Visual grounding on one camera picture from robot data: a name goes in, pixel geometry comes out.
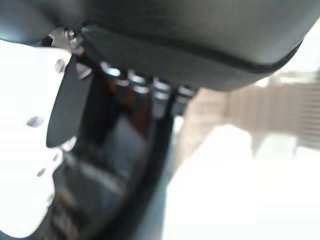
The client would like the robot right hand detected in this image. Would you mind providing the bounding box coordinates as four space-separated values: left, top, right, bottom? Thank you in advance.
0 0 320 238

